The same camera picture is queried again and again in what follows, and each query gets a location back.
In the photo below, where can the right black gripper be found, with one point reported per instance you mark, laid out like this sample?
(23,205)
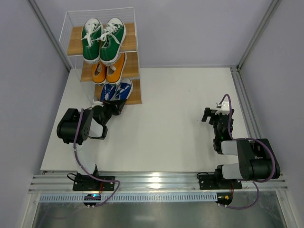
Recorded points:
(214,116)

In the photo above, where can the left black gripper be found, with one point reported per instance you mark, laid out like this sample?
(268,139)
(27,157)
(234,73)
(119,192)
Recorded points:
(111,108)

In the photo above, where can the blue sneaker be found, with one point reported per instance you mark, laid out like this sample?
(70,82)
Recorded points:
(108,92)
(123,92)

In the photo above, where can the orange sneaker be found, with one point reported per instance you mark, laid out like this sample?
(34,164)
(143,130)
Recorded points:
(115,70)
(99,73)

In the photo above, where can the green sneaker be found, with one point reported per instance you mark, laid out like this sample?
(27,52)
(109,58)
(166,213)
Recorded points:
(112,39)
(90,38)

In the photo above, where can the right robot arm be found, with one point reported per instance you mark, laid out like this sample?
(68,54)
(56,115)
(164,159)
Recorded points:
(256,159)

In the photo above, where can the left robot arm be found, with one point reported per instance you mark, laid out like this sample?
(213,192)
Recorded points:
(76,127)

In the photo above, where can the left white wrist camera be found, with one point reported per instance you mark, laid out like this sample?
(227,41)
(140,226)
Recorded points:
(97,103)

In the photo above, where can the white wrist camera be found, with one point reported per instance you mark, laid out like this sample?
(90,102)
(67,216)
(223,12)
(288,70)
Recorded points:
(223,108)
(97,103)

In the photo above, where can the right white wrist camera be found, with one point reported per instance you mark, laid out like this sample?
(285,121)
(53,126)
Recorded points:
(223,108)

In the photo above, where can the right aluminium frame rail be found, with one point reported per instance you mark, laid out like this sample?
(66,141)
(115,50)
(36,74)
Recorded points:
(245,105)

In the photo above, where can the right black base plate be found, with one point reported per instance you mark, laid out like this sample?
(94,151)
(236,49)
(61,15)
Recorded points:
(211,181)

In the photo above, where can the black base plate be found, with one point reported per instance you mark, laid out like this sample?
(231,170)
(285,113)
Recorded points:
(211,181)
(107,183)

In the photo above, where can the white wire wooden shoe shelf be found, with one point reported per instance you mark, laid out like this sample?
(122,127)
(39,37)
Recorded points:
(72,45)

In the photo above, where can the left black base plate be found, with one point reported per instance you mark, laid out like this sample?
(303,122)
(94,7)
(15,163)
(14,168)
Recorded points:
(107,183)

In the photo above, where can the aluminium front rail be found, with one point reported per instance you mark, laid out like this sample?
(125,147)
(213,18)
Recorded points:
(57,181)

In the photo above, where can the grey slotted cable duct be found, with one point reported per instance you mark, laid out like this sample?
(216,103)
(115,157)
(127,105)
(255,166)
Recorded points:
(129,197)

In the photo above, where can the left aluminium frame post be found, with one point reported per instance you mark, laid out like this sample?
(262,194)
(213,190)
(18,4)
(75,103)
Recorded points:
(55,43)

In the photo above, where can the aluminium frame post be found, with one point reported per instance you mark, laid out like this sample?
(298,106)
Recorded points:
(270,11)
(55,43)

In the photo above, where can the right aluminium frame post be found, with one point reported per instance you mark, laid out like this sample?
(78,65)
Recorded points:
(270,11)

